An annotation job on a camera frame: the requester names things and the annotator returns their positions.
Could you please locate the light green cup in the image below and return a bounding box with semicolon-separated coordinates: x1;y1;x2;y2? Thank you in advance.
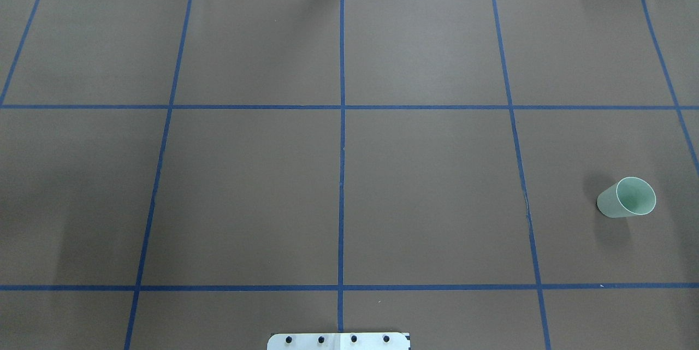
596;176;657;218

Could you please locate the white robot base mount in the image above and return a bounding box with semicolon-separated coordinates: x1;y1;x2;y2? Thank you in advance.
266;332;412;349

